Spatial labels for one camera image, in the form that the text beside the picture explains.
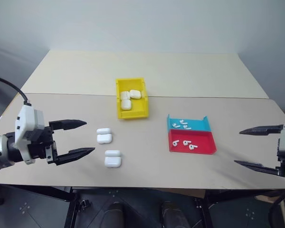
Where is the red plastic tray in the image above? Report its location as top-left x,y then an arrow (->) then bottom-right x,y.
168,128 -> 218,155

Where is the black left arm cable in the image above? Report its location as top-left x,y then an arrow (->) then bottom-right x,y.
0,76 -> 31,107

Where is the white earbud case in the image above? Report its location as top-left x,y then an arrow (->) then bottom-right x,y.
96,128 -> 113,144
104,149 -> 122,169

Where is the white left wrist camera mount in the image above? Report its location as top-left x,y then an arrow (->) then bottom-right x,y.
15,104 -> 45,165

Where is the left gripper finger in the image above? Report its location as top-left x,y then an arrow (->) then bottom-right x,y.
48,119 -> 88,131
48,147 -> 96,166

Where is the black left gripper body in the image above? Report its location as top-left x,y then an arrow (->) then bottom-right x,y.
28,126 -> 59,165

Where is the blue plastic tray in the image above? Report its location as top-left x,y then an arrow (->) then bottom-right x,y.
166,114 -> 212,133

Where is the yellow plastic bin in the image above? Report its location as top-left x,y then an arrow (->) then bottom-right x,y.
115,77 -> 150,120

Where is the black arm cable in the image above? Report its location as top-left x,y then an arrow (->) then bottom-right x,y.
0,76 -> 31,107
268,175 -> 285,228

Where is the dark rounded shape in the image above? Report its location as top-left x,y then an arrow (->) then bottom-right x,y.
161,201 -> 189,228
107,201 -> 124,228

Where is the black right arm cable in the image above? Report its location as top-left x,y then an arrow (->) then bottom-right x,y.
268,175 -> 285,228

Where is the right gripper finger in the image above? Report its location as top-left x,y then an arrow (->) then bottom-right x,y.
234,160 -> 285,178
238,124 -> 285,137

